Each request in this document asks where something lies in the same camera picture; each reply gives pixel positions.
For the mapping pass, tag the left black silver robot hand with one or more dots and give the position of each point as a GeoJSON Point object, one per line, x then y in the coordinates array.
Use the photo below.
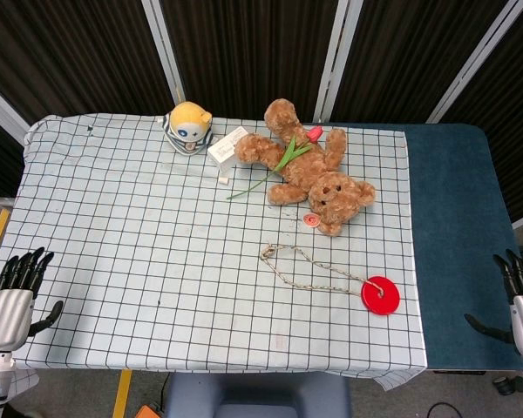
{"type": "Point", "coordinates": [6, 311]}

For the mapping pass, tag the red disc with hole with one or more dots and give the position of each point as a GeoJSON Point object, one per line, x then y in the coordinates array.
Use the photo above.
{"type": "Point", "coordinates": [388, 302]}

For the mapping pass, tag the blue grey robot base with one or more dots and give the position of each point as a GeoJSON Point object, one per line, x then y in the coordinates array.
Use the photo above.
{"type": "Point", "coordinates": [257, 396]}

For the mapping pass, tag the black caster wheel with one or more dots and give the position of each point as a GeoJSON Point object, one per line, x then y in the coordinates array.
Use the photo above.
{"type": "Point", "coordinates": [505, 385]}

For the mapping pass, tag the dark teal table mat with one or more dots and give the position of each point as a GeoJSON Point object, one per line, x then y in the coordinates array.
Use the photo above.
{"type": "Point", "coordinates": [453, 217]}

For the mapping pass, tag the white black checkered cloth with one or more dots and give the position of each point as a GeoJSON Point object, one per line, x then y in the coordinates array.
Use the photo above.
{"type": "Point", "coordinates": [157, 226]}

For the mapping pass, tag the orange object on floor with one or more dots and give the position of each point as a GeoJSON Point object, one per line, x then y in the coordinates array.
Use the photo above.
{"type": "Point", "coordinates": [149, 412]}

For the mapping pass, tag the round orange hang tag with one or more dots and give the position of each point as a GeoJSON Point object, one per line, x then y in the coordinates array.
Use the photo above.
{"type": "Point", "coordinates": [311, 220]}

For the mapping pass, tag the small white cylinder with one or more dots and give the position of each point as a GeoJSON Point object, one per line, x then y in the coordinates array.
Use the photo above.
{"type": "Point", "coordinates": [223, 179]}

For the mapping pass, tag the yellow plush toy striped shirt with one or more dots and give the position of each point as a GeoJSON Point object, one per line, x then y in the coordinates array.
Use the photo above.
{"type": "Point", "coordinates": [189, 126]}

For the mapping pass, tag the brown teddy bear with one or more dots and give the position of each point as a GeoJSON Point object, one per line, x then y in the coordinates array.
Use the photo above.
{"type": "Point", "coordinates": [305, 174]}

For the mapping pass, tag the small white cardboard box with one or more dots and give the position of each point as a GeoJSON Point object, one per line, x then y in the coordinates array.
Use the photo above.
{"type": "Point", "coordinates": [222, 152]}

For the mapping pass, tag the red artificial tulip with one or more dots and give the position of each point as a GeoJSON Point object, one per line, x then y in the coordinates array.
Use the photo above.
{"type": "Point", "coordinates": [316, 134]}

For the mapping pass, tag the grey divider post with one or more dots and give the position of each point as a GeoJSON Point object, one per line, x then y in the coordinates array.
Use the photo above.
{"type": "Point", "coordinates": [2, 106]}
{"type": "Point", "coordinates": [475, 65]}
{"type": "Point", "coordinates": [163, 48]}
{"type": "Point", "coordinates": [335, 61]}

